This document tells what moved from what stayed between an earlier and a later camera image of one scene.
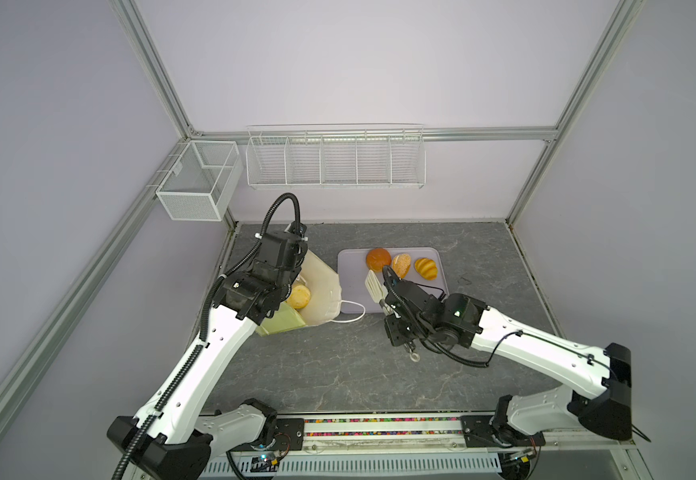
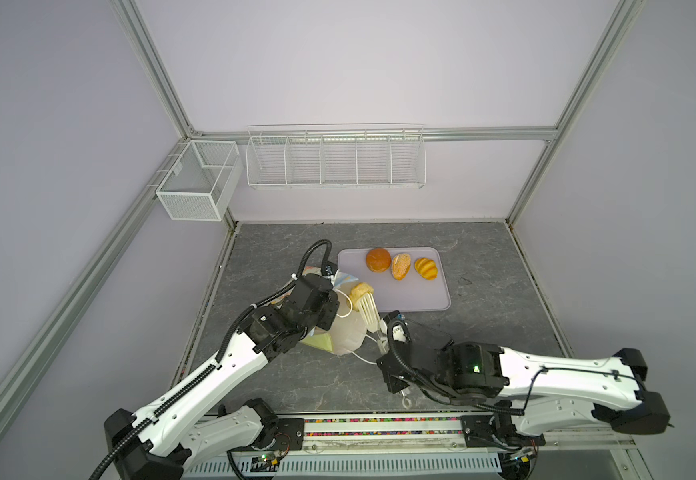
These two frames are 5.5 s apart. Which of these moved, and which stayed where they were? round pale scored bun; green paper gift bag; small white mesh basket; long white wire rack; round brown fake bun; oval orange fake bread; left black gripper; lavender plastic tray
Moved: green paper gift bag; left black gripper; round pale scored bun
Stayed: round brown fake bun; oval orange fake bread; small white mesh basket; long white wire rack; lavender plastic tray
